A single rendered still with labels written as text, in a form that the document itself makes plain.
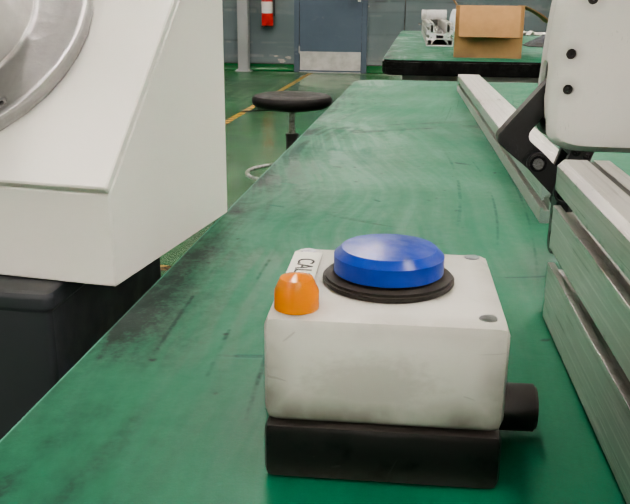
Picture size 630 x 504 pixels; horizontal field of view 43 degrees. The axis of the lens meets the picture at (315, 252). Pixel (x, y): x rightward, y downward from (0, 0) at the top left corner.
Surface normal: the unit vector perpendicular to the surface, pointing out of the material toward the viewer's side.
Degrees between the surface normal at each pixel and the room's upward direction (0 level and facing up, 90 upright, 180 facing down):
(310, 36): 90
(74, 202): 90
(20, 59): 45
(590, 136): 98
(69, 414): 0
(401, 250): 3
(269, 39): 90
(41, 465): 0
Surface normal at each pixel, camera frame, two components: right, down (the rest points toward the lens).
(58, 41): -0.18, -0.48
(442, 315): 0.01, -0.96
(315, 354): -0.11, 0.29
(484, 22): -0.15, -0.08
